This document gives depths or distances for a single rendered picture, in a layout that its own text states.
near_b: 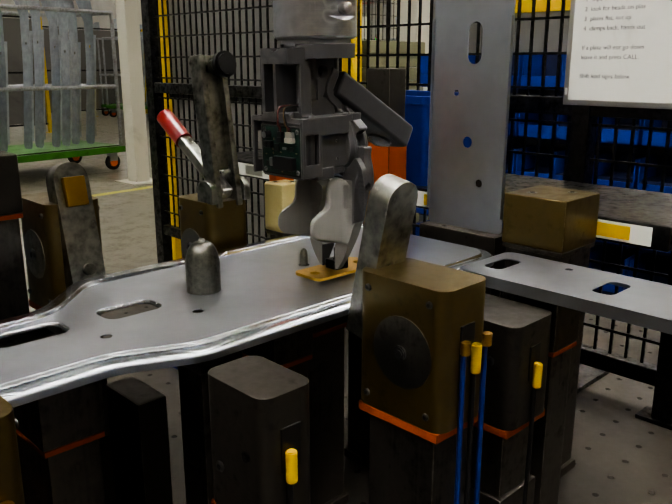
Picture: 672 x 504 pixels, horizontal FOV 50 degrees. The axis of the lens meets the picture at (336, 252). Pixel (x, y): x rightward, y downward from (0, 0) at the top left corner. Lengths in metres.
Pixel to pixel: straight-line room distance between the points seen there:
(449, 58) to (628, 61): 0.30
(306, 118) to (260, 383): 0.25
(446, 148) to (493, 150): 0.07
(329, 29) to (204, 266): 0.24
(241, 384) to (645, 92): 0.78
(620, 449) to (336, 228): 0.57
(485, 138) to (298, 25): 0.35
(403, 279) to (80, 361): 0.25
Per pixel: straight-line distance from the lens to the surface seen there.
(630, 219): 0.91
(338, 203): 0.68
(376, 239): 0.58
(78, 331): 0.61
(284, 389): 0.50
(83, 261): 0.78
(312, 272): 0.71
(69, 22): 9.17
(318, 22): 0.64
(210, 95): 0.86
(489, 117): 0.91
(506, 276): 0.74
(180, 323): 0.61
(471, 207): 0.94
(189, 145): 0.90
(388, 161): 1.04
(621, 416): 1.17
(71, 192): 0.77
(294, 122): 0.63
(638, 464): 1.06
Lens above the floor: 1.21
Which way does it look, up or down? 15 degrees down
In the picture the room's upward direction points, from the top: straight up
